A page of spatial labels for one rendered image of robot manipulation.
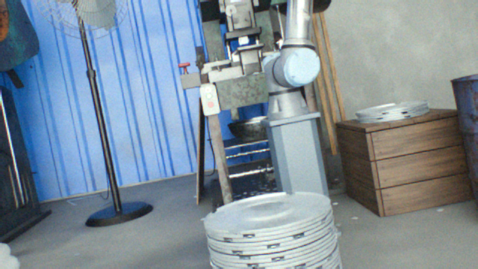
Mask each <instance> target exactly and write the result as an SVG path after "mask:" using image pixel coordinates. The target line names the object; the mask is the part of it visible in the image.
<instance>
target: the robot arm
mask: <svg viewBox="0 0 478 269"><path fill-rule="evenodd" d="M312 14H313V0H288V14H287V29H286V40H285V41H284V43H283V44H282V45H281V49H280V52H277V53H275V54H272V55H268V56H267V57H266V58H265V59H264V72H265V76H266V81H267V89H268V93H269V105H268V112H267V116H268V120H280V119H286V117H294V116H299V115H303V114H307V113H308V107H307V104H306V103H305V100H304V98H303V97H302V94H301V91H300V86H304V85H306V84H309V83H311V81H313V80H314V79H315V78H316V77H317V74H318V73H319V69H320V62H319V57H318V56H317V55H316V53H315V45H314V44H313V43H312V41H311V30H312Z"/></svg>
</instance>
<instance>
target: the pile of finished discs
mask: <svg viewBox="0 0 478 269"><path fill-rule="evenodd" d="M428 112H429V103H428V101H426V100H420V101H410V102H401V103H400V104H398V105H397V104H395V103H393V104H387V105H380V106H379V107H374V108H367V109H364V110H360V111H358V113H356V112H355V114H356V116H355V117H356V120H357V123H381V122H388V121H394V120H403V119H406V118H407V117H415V116H418V115H421V114H426V113H428Z"/></svg>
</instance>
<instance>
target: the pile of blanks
mask: <svg viewBox="0 0 478 269"><path fill-rule="evenodd" d="M334 219H335V218H334V215H333V209H332V206H330V207H329V209H328V210H327V211H326V213H325V214H323V215H321V216H319V217H317V218H315V219H313V220H310V221H307V222H305V223H301V225H298V226H293V227H290V228H287V229H280V230H276V231H271V232H261V233H254V234H237V233H235V234H223V233H218V232H212V231H210V230H208V229H207V228H206V227H205V229H206V235H207V238H208V249H209V250H210V263H211V265H212V268H213V269H342V265H341V257H340V253H339V248H338V240H337V232H336V228H335V222H334Z"/></svg>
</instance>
